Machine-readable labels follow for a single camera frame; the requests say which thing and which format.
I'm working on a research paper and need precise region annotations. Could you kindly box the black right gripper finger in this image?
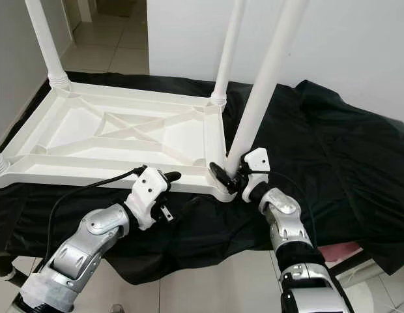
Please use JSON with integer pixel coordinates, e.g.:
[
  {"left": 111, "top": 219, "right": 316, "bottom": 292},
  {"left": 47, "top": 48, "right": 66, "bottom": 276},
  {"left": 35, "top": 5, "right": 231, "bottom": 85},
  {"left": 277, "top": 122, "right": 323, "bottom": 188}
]
[{"left": 209, "top": 162, "right": 235, "bottom": 193}]

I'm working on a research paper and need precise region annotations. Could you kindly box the white plastic table leg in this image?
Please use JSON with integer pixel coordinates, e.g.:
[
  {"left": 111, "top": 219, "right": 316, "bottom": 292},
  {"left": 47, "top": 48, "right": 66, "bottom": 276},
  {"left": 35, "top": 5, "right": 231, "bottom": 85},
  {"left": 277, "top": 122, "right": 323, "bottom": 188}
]
[
  {"left": 25, "top": 0, "right": 71, "bottom": 89},
  {"left": 0, "top": 151, "right": 10, "bottom": 180},
  {"left": 227, "top": 0, "right": 310, "bottom": 173},
  {"left": 210, "top": 0, "right": 247, "bottom": 106}
]

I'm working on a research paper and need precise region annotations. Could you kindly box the white plastic table top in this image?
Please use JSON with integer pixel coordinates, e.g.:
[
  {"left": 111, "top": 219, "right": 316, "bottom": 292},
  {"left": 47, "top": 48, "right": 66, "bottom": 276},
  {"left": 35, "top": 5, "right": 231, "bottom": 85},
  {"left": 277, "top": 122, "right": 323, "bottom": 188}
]
[{"left": 0, "top": 82, "right": 237, "bottom": 203}]

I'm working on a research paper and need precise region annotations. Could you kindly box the black cloth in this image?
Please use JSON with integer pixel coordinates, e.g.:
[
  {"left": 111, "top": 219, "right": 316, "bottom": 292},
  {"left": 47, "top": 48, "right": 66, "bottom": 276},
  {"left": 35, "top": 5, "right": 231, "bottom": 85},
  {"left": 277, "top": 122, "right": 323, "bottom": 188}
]
[{"left": 0, "top": 72, "right": 404, "bottom": 284}]

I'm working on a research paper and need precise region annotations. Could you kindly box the pink plastic seat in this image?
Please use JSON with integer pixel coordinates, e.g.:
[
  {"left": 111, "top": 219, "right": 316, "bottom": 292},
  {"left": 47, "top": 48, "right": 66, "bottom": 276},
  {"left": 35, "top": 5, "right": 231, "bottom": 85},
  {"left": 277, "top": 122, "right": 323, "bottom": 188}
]
[{"left": 326, "top": 241, "right": 366, "bottom": 256}]

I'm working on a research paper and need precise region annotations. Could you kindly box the black metal pole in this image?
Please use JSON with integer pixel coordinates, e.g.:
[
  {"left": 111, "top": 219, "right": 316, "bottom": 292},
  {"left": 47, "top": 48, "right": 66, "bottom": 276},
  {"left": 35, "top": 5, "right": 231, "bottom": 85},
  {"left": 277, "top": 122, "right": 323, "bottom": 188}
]
[{"left": 0, "top": 267, "right": 33, "bottom": 288}]

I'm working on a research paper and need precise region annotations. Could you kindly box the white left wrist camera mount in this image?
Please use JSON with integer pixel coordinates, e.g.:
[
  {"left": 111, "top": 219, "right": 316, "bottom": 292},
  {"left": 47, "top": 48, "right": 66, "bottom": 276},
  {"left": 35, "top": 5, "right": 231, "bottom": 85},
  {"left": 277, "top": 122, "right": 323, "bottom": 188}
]
[{"left": 127, "top": 166, "right": 173, "bottom": 230}]

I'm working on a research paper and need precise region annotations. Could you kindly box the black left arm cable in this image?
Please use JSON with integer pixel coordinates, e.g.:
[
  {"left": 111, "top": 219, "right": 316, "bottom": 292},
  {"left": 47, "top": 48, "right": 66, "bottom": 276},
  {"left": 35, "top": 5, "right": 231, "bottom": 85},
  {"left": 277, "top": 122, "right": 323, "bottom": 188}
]
[{"left": 46, "top": 166, "right": 147, "bottom": 261}]

